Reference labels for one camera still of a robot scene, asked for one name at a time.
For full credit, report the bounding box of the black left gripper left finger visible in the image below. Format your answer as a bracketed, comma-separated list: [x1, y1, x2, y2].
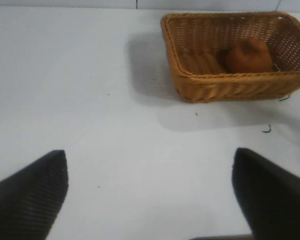
[0, 149, 70, 240]

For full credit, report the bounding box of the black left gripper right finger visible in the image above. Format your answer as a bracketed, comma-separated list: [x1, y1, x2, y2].
[231, 147, 300, 240]

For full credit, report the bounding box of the bumpy orange fruit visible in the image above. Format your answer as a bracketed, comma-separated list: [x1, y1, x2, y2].
[224, 36, 274, 74]

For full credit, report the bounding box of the brown woven wicker basket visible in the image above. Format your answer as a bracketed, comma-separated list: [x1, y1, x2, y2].
[160, 11, 300, 103]

